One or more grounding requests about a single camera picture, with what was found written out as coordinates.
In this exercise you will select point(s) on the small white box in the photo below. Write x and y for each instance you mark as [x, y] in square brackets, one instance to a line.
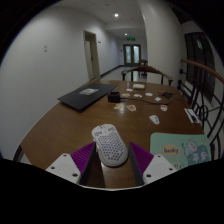
[138, 86]

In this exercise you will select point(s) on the orange and white sticker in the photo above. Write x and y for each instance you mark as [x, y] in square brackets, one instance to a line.
[131, 107]

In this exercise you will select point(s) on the black closed laptop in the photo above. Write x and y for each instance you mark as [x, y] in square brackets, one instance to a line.
[85, 96]

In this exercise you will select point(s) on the small beige sticker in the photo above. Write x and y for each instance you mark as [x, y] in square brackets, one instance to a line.
[118, 106]

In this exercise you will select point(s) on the red and white sticker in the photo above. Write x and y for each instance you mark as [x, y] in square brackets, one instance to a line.
[163, 107]

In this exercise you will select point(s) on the small black box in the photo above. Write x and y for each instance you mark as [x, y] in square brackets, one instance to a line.
[114, 97]

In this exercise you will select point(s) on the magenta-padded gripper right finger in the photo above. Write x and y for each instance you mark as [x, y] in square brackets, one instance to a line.
[160, 168]

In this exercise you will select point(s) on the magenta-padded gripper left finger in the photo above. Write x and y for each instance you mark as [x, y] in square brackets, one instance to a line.
[63, 166]

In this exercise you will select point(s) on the black railing with wooden handrail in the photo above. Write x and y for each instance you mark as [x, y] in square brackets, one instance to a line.
[203, 110]

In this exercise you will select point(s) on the open side doorway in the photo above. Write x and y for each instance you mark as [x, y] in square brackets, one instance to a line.
[94, 56]

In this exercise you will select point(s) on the glass double door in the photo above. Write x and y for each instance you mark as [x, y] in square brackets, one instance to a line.
[132, 54]

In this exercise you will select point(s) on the white honeycomb computer mouse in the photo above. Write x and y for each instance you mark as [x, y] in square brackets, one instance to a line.
[110, 146]

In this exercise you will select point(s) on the wooden armchair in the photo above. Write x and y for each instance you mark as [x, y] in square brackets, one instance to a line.
[146, 69]

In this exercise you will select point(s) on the white wall switch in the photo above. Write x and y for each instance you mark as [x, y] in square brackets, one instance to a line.
[45, 48]

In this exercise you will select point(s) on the white cartoon sticker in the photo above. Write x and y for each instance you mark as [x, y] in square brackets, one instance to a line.
[154, 119]

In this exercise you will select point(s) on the mint green cartoon mouse pad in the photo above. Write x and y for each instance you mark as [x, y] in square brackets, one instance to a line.
[181, 150]

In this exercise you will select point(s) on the small white sticker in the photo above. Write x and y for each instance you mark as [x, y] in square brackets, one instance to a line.
[158, 99]
[148, 94]
[129, 90]
[137, 95]

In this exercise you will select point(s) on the green exit sign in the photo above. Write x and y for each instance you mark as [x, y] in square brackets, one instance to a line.
[130, 39]

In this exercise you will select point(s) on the small pale sticker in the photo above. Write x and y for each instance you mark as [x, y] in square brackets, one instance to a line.
[125, 95]

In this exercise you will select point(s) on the dark framed window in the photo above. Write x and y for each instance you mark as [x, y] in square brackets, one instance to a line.
[200, 63]

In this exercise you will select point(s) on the white notebook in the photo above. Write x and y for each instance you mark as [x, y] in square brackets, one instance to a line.
[191, 116]

